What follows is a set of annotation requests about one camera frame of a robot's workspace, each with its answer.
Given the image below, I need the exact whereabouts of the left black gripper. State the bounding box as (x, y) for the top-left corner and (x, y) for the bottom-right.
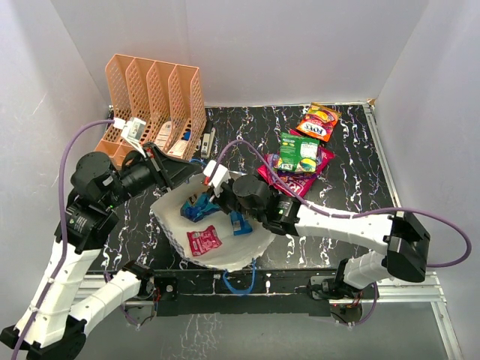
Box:
(102, 140), (202, 209)

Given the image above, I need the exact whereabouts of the small blue white packet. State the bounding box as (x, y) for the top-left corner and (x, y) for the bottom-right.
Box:
(229, 211), (253, 236)

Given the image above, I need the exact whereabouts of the blue snack packet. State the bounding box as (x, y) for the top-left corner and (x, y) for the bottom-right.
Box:
(180, 193), (221, 223)

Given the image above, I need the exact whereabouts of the blue checkered paper bag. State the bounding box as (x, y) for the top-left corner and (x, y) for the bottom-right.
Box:
(151, 173), (275, 295)

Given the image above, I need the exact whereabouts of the rainbow candy bag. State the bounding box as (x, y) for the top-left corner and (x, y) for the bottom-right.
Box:
(278, 133), (320, 172)

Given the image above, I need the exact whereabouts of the small pink snack packet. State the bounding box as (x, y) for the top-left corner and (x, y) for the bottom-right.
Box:
(187, 226), (222, 257)

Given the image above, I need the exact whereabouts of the orange candy bag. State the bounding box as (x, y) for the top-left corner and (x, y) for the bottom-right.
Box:
(296, 103), (341, 143)

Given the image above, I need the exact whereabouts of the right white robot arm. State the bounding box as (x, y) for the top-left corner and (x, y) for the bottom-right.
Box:
(210, 175), (430, 299)

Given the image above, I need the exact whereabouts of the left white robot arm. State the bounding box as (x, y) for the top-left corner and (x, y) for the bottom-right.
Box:
(1, 143), (202, 359)

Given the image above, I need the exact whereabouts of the white bottle in organizer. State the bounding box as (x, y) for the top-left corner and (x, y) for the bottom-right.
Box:
(154, 120), (172, 149)

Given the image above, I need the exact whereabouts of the grey stapler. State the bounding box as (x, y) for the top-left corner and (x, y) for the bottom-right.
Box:
(200, 121), (215, 159)

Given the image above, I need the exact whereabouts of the orange plastic file organizer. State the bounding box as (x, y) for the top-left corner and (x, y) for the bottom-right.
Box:
(105, 54), (207, 161)

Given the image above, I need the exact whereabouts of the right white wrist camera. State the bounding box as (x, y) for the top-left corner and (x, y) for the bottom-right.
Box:
(203, 160), (231, 197)

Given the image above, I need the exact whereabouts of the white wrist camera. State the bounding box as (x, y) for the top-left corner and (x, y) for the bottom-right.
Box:
(203, 160), (231, 197)
(113, 117), (146, 158)

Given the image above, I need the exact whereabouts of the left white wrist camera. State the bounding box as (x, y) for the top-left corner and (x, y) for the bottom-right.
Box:
(113, 117), (146, 158)

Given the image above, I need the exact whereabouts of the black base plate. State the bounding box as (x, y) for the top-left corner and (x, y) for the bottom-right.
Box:
(112, 268), (365, 320)

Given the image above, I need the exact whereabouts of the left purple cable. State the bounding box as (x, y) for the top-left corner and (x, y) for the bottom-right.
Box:
(10, 118), (121, 360)

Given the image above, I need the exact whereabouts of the aluminium frame rail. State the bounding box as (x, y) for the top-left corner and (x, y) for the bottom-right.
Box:
(73, 271), (447, 305)

